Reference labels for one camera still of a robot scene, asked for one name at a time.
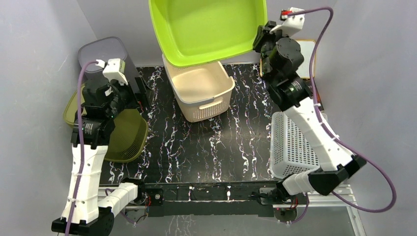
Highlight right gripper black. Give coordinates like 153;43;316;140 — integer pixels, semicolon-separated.
252;22;292;83

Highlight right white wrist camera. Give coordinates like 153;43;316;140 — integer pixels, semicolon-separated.
269;7;305;37

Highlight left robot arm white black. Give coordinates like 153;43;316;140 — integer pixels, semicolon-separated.
51;79;150;236

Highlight cream perforated storage basket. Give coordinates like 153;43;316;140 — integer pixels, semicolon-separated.
162;55;235;122

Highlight lime green plastic basin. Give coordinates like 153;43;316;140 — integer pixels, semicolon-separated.
149;0;268;67

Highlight pale green colander basket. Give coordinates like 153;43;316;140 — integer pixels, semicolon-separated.
269;112;320;179

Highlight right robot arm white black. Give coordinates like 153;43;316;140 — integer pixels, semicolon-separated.
253;21;367;204

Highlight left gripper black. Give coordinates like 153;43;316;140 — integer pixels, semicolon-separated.
105;75;154;118

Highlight dark book three days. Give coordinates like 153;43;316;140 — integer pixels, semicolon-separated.
314;87;325;111

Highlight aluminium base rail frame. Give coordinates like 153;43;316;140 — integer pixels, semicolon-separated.
60;112;367;236

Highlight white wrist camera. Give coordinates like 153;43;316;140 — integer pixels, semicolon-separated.
269;7;305;37
95;58;128;86

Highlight olive green slatted bin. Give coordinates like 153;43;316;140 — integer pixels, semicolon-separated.
63;88;150;164

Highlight small whiteboard orange frame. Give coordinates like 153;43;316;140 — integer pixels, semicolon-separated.
259;37;312;81

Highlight grey slatted bin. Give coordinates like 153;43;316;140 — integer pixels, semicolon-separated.
78;36;141;94

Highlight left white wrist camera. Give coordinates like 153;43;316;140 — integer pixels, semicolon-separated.
95;58;128;86

